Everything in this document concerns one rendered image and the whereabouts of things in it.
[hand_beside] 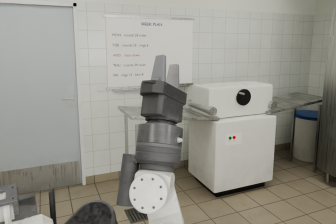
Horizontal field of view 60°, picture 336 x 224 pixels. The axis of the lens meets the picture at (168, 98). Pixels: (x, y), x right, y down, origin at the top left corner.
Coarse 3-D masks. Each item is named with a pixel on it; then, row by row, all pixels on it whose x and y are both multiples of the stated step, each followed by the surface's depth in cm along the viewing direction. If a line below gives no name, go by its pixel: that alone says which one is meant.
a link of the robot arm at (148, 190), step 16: (128, 160) 55; (144, 160) 52; (160, 160) 52; (176, 160) 53; (128, 176) 54; (144, 176) 49; (160, 176) 51; (128, 192) 54; (144, 192) 49; (160, 192) 48; (144, 208) 48; (160, 208) 48
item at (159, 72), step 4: (156, 56) 58; (160, 56) 58; (164, 56) 58; (156, 60) 58; (160, 60) 57; (164, 60) 57; (156, 64) 58; (160, 64) 57; (164, 64) 57; (156, 68) 57; (160, 68) 57; (164, 68) 57; (152, 72) 58; (156, 72) 57; (160, 72) 57; (164, 72) 57; (152, 76) 57; (156, 76) 57; (160, 76) 56; (164, 76) 56; (160, 80) 56; (164, 80) 56
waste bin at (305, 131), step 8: (296, 112) 430; (304, 112) 430; (312, 112) 430; (296, 120) 419; (304, 120) 407; (312, 120) 400; (296, 128) 420; (304, 128) 409; (312, 128) 403; (296, 136) 422; (304, 136) 411; (312, 136) 405; (296, 144) 424; (304, 144) 413; (312, 144) 407; (296, 152) 426; (304, 152) 415; (312, 152) 410; (304, 160) 417; (312, 160) 412
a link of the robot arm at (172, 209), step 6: (174, 192) 57; (174, 198) 57; (168, 204) 57; (174, 204) 57; (162, 210) 57; (168, 210) 57; (174, 210) 57; (180, 210) 57; (150, 216) 57; (156, 216) 57; (162, 216) 57; (168, 216) 56; (174, 216) 56; (180, 216) 55; (150, 222) 56; (156, 222) 56; (162, 222) 56; (168, 222) 55; (174, 222) 55; (180, 222) 54
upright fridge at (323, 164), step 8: (328, 40) 326; (328, 48) 326; (328, 56) 327; (328, 64) 328; (328, 72) 328; (328, 80) 329; (328, 88) 330; (328, 96) 330; (328, 104) 331; (328, 112) 332; (320, 120) 342; (328, 120) 332; (320, 128) 343; (328, 128) 333; (320, 136) 344; (328, 136) 334; (320, 144) 344; (328, 144) 335; (320, 152) 345; (328, 152) 335; (320, 160) 346; (328, 160) 336; (320, 168) 347; (328, 168) 337; (328, 176) 351
